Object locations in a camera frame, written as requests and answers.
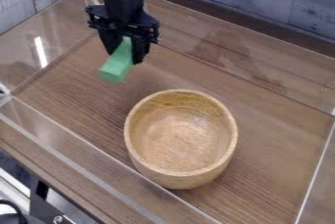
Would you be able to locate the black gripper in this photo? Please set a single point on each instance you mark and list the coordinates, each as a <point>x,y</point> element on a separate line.
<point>123,18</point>

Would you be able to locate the green rectangular block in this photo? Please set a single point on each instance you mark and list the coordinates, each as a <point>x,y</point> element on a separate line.
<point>119,63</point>

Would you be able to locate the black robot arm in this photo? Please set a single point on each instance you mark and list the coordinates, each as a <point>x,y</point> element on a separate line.
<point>121,19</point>

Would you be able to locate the round wooden bowl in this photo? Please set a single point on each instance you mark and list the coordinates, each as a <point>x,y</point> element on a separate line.
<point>182,135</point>

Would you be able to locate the clear acrylic enclosure wall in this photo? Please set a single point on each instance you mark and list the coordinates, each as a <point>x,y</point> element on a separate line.
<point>64,115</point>

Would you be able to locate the black table leg bracket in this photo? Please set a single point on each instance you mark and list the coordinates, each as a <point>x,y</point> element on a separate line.
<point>41,208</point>

